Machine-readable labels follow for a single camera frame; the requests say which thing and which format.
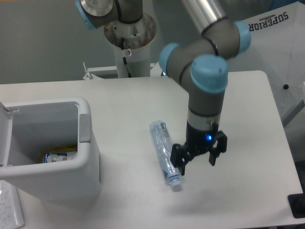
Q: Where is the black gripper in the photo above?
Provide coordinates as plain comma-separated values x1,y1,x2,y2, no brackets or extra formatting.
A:
170,122,227,176

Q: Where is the crushed clear plastic bottle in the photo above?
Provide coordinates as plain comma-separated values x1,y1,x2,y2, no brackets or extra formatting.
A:
149,120,182,192

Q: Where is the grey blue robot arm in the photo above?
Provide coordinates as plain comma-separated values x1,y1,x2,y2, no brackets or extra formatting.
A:
75,0,251,174

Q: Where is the white plastic trash can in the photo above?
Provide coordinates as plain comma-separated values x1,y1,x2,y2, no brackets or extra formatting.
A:
0,97,101,201

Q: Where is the black device at edge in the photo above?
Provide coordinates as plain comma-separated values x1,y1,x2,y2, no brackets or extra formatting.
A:
288,193,305,219

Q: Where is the white superior umbrella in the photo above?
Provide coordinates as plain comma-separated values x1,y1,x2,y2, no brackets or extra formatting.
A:
240,1,305,125

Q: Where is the yellow blue snack wrapper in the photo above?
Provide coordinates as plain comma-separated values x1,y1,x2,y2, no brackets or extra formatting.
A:
41,143,78,163

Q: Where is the white notepad with writing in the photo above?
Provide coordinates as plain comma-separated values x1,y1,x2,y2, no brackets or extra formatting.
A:
0,180,25,229

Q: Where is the white metal mounting frame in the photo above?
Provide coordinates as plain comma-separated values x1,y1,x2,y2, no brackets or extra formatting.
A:
82,62,167,80

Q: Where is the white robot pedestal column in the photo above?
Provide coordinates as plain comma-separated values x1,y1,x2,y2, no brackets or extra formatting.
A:
104,12,157,78

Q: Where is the black pedestal cable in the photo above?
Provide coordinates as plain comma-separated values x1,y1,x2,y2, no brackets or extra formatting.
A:
120,37,132,78

